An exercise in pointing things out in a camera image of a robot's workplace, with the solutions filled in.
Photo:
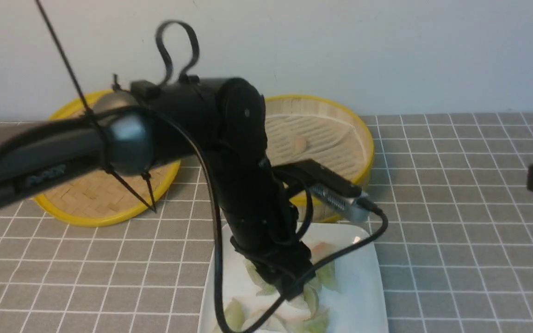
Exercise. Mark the green dumpling plate right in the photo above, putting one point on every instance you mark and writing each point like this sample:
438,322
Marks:
327,277

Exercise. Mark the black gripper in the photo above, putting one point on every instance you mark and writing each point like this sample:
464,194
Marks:
288,268

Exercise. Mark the pale green dumpling plate centre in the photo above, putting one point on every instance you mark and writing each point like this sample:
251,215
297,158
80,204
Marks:
308,301

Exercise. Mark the pink dumpling on plate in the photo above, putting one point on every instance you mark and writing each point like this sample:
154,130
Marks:
321,250

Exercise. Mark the grey checked tablecloth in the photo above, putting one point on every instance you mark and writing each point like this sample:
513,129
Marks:
456,257

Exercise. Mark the yellow-rimmed woven bamboo lid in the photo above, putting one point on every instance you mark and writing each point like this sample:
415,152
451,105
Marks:
98,199

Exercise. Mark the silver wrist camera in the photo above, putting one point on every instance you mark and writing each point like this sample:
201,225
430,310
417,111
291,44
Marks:
325,188

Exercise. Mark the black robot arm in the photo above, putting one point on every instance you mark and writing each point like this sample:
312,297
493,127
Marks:
129,132

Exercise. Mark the white dumpling plate bottom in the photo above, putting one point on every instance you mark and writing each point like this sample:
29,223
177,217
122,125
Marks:
275,323

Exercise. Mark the green dumpling plate bottom left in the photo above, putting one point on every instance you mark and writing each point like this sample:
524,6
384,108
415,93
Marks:
234,314

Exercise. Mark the white square plate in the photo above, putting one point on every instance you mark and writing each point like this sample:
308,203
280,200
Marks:
358,306

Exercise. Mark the yellow-rimmed bamboo steamer basket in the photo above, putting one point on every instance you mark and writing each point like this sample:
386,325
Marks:
336,137

